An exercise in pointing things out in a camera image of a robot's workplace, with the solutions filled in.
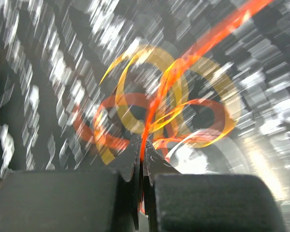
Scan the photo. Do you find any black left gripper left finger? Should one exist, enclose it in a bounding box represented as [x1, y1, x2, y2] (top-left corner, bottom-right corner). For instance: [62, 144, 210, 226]
[0, 135, 141, 232]

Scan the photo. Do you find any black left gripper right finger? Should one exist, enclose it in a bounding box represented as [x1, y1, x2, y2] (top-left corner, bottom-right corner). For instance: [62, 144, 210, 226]
[144, 141, 287, 232]

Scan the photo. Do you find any yellow cable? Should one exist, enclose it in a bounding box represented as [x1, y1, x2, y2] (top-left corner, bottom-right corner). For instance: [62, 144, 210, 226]
[94, 44, 242, 165]

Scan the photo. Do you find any orange cable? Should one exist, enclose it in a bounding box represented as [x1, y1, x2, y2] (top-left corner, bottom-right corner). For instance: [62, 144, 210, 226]
[72, 0, 276, 211]

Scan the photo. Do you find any white cable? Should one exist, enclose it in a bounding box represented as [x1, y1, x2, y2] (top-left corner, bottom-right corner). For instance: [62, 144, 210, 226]
[166, 130, 247, 174]

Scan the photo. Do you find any black marbled mat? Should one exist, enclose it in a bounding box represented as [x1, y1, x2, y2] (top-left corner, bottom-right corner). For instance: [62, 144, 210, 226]
[0, 0, 290, 232]

